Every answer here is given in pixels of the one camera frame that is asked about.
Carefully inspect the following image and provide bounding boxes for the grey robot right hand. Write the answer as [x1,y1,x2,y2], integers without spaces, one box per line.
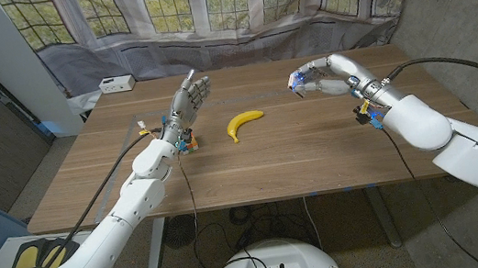
[286,45,406,118]

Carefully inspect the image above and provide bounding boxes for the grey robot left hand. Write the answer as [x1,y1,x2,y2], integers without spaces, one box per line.
[151,67,218,148]

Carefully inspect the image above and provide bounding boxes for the white box of matches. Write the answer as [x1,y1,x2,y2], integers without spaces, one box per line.
[286,73,304,95]

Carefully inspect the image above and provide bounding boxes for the yellow toy banana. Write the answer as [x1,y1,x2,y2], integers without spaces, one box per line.
[225,108,269,146]

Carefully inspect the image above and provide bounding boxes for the white power strip box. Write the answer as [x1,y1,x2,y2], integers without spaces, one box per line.
[96,73,138,96]

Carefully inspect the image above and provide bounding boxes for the multicoloured cube puzzle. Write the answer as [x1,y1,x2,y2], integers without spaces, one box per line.
[182,128,201,156]

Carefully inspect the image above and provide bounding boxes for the printed window backdrop cloth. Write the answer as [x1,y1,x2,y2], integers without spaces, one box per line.
[0,0,441,107]

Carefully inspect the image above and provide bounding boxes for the black round floor fan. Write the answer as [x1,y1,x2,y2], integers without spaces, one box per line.
[161,213,202,250]

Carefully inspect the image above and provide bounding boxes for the white table leg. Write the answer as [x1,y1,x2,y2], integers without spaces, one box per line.
[139,216,172,268]

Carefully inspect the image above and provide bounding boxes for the grey table leg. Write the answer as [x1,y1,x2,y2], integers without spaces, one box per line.
[363,183,404,251]

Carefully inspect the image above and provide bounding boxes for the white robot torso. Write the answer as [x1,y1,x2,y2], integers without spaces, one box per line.
[207,230,344,268]

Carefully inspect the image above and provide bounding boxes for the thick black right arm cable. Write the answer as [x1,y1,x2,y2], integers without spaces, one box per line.
[380,50,478,115]

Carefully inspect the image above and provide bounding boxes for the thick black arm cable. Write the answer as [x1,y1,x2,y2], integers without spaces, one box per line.
[17,128,183,268]
[380,50,478,115]

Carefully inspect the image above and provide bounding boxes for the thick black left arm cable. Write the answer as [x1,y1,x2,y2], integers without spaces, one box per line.
[17,128,183,268]

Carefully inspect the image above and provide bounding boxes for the thin black left wrist cable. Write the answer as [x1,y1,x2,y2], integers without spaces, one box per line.
[90,151,206,268]

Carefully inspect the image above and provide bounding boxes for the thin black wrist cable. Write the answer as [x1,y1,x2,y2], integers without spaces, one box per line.
[90,151,206,268]
[379,115,478,268]

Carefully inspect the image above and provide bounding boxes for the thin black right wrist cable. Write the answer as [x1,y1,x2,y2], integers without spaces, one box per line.
[379,115,478,268]

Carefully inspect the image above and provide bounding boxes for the black floor cable bundle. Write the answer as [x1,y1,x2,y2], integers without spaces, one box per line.
[211,196,311,258]

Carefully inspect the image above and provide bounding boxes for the thin white floor cable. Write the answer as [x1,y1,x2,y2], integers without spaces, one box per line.
[301,195,326,253]

